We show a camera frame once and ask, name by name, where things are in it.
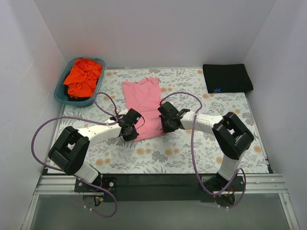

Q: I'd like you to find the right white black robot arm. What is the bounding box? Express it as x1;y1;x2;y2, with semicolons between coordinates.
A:
158;102;254;191

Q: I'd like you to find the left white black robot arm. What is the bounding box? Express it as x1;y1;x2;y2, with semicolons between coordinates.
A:
48;109;142;192

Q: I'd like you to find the teal plastic basket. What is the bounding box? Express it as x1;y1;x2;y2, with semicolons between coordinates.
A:
54;57;106;107

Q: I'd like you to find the folded black t shirt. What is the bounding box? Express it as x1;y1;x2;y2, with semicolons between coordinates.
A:
202;64;253;93

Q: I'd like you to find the floral table mat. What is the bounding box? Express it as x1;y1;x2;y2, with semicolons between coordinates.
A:
55;69;269;173

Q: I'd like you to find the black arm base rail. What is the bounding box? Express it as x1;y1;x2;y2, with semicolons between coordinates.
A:
74;174;244;203

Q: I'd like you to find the orange t shirt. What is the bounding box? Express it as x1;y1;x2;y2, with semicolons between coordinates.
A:
63;57;103;101

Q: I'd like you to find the pink t shirt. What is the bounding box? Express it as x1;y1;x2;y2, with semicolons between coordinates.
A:
122;78;163;141

